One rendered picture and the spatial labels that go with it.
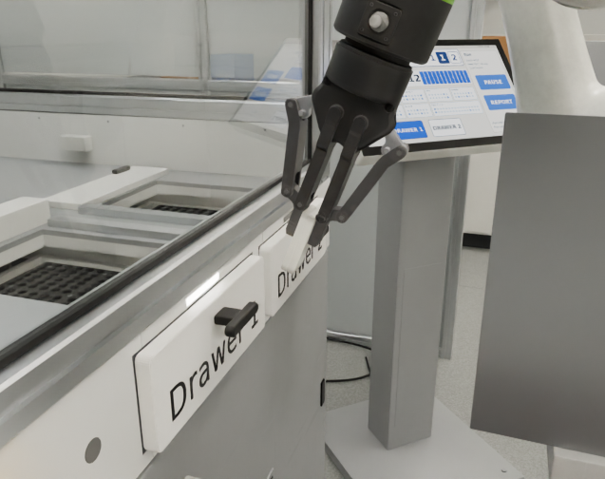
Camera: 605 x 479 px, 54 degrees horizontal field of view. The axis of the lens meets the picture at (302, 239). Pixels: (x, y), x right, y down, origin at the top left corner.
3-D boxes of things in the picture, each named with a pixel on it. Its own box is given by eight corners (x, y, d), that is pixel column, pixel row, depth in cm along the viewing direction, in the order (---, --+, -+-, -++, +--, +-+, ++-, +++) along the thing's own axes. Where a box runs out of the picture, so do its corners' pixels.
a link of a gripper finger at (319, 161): (344, 110, 54) (330, 104, 55) (300, 214, 59) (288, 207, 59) (354, 105, 58) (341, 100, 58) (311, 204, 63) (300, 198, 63)
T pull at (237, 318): (259, 311, 71) (258, 300, 71) (234, 339, 65) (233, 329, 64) (232, 307, 73) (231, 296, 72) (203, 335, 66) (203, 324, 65)
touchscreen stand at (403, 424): (522, 485, 168) (578, 123, 134) (387, 537, 151) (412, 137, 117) (421, 392, 211) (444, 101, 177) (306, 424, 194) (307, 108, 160)
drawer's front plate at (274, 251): (325, 252, 113) (326, 197, 109) (272, 318, 87) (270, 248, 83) (316, 251, 114) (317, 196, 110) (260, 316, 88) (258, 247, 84)
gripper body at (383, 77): (325, 32, 51) (289, 131, 55) (414, 70, 50) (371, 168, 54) (346, 32, 58) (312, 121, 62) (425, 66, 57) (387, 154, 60)
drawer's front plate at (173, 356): (265, 326, 85) (263, 254, 81) (159, 456, 59) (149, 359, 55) (254, 324, 85) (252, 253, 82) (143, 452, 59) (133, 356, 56)
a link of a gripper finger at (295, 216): (311, 195, 59) (284, 182, 60) (293, 238, 61) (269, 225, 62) (314, 191, 61) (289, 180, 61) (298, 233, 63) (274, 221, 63)
